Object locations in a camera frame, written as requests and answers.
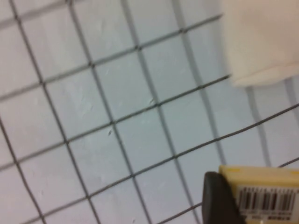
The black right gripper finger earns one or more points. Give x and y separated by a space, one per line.
217 200

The yellow eraser with barcode label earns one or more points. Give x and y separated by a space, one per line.
261 179

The cream fabric pencil case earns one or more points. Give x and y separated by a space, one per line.
257 42

